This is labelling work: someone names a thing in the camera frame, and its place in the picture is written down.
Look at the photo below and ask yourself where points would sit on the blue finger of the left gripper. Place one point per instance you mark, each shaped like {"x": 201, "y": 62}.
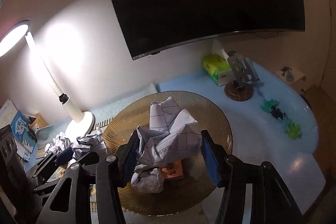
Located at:
{"x": 88, "y": 163}
{"x": 64, "y": 157}

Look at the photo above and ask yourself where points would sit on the large lined paper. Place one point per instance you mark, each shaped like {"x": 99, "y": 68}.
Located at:
{"x": 173, "y": 134}

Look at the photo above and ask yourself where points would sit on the dark blue toy figure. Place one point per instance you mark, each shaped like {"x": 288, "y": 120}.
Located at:
{"x": 276, "y": 113}

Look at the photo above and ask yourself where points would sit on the white paper stack upright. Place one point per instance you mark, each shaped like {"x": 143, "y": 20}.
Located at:
{"x": 7, "y": 113}

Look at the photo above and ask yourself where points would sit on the orange capybara card box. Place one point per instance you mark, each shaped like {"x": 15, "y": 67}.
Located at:
{"x": 173, "y": 171}

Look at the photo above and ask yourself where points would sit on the blue study book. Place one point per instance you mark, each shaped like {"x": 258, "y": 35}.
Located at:
{"x": 22, "y": 132}

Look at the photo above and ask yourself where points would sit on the metal phone stand wooden base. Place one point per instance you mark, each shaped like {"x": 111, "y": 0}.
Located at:
{"x": 240, "y": 89}

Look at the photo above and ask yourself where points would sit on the white desk lamp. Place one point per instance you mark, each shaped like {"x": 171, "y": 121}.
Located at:
{"x": 52, "y": 77}

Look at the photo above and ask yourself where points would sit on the paper ball back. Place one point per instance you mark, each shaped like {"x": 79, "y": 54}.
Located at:
{"x": 89, "y": 143}

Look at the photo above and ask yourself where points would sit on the green tissue box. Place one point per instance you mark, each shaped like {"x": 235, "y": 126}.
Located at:
{"x": 217, "y": 66}

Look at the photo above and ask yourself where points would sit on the wooden pen cup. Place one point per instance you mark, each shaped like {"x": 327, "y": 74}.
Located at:
{"x": 36, "y": 122}

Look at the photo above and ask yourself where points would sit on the light green toy figure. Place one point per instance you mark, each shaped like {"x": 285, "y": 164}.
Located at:
{"x": 291, "y": 129}

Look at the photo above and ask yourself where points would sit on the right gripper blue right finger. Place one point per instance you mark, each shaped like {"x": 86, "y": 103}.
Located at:
{"x": 227, "y": 172}

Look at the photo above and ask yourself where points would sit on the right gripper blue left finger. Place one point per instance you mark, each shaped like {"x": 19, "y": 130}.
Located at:
{"x": 114, "y": 172}

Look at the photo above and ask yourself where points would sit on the paper ball pile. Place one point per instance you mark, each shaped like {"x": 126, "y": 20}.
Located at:
{"x": 59, "y": 144}

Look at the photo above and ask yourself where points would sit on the patterned blue table mat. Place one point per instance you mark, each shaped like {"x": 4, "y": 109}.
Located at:
{"x": 100, "y": 115}

